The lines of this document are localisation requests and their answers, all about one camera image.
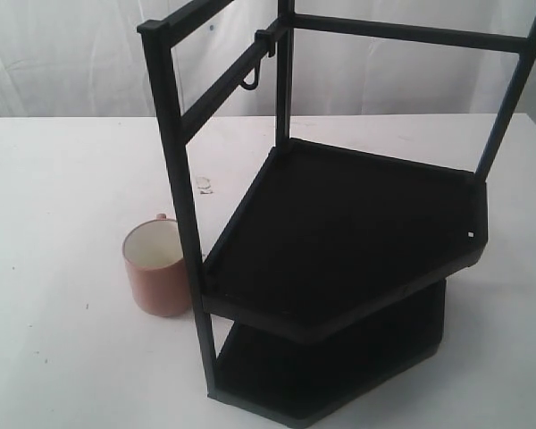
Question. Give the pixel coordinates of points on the pink ceramic mug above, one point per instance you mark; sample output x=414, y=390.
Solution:
x=156, y=269

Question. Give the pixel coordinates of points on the black metal shelf rack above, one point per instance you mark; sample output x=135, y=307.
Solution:
x=330, y=277

